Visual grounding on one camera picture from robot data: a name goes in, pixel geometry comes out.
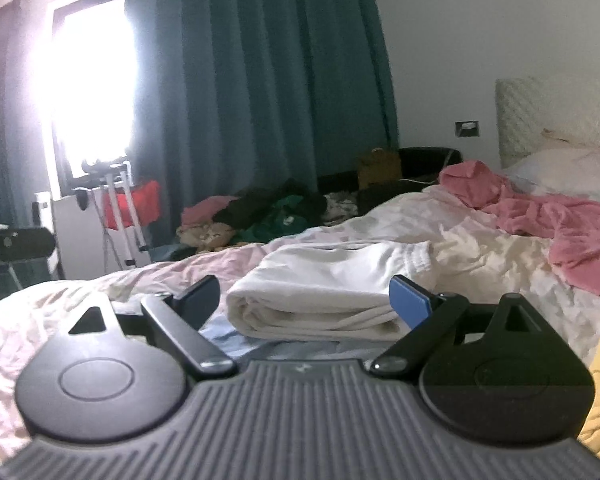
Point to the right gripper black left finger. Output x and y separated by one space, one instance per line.
108 376

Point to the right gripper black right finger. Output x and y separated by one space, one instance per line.
496 373

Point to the white zip-up garment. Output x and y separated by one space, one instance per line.
328 292

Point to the pile of dark clothes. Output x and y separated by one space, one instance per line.
260 215

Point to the pink white bed quilt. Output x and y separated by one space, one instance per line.
473 257

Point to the pink blanket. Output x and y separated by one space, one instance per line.
571 224

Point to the white metal stand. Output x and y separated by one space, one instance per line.
115 183

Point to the white pillow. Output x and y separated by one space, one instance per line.
559 167

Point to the cream quilted headboard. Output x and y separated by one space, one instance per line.
533 109

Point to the dark teal curtain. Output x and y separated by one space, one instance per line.
230 94

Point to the wall socket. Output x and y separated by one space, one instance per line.
468 129

